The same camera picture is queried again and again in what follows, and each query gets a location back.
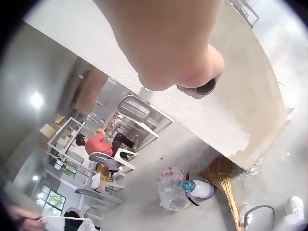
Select person's left hand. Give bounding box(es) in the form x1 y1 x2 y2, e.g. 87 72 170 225
7 205 48 231

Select person's right hand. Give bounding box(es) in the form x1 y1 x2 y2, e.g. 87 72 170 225
93 0 225 93

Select person's left fingers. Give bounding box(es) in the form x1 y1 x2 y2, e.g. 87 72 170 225
23 212 48 230

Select person's right fingers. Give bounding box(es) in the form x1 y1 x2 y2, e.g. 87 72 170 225
186 44 225 90

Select black tube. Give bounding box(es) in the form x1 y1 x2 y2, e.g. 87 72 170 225
176 77 216 100

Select thin white rod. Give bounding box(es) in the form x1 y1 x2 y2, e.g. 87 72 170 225
36 216 92 221

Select window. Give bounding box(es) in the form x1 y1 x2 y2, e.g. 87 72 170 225
36 185 67 212

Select row of white tables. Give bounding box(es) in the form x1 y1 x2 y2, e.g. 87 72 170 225
74 168 124 220

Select metal table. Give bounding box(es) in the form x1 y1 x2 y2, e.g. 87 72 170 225
115 95 174 145

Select white plastic chair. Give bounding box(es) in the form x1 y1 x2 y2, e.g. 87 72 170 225
88 148 135 174

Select cardboard boxes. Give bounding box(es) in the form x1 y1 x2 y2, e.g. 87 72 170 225
39 114 66 143

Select straw broom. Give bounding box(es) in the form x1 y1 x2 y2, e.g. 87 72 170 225
199 156 242 231

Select white spray bottle teal top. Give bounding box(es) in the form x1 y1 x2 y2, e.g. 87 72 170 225
176 172 215 206

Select clear bag of plastic bottles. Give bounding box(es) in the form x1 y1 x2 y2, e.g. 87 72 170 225
158 166 193 212

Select white bag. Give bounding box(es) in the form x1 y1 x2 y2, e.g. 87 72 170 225
285 196 305 223

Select metal frame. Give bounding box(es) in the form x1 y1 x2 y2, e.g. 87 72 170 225
228 0 261 29

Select white frame rack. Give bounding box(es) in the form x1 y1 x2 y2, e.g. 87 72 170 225
47 117 85 160

